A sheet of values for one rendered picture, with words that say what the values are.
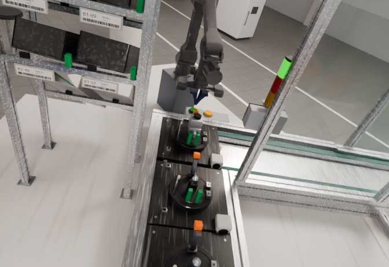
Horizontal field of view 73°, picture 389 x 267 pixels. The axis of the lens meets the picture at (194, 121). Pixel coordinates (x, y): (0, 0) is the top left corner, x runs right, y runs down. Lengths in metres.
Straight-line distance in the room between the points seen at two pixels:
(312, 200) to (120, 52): 0.87
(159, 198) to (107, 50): 0.45
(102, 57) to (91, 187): 0.47
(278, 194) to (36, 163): 0.88
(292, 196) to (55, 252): 0.80
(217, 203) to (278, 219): 0.30
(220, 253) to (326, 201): 0.54
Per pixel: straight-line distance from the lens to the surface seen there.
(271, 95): 0.80
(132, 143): 0.78
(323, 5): 0.71
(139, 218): 0.81
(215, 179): 0.93
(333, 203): 1.20
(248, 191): 1.03
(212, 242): 0.79
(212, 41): 0.95
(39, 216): 0.95
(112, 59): 0.71
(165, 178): 0.88
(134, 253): 0.76
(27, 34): 0.78
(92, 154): 1.09
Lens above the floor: 1.64
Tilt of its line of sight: 36 degrees down
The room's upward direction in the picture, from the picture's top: 16 degrees clockwise
